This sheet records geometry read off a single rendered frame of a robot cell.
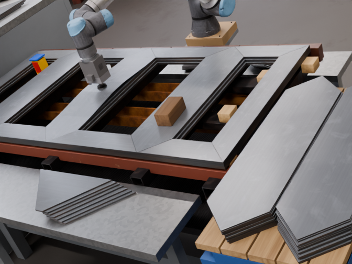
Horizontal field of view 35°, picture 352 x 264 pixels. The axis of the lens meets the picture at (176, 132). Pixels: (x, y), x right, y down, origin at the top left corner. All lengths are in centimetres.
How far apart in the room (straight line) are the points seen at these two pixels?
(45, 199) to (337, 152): 98
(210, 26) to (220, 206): 149
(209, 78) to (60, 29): 137
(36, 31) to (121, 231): 173
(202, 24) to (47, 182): 123
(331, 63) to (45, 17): 163
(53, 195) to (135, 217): 34
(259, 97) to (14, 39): 158
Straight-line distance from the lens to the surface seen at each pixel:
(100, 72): 234
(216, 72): 223
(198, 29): 287
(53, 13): 333
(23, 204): 209
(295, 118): 181
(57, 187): 201
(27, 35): 320
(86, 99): 237
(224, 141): 179
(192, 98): 209
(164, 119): 196
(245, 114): 190
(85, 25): 228
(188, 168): 181
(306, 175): 156
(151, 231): 170
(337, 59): 246
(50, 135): 224
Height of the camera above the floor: 181
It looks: 30 degrees down
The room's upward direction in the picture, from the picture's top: 20 degrees counter-clockwise
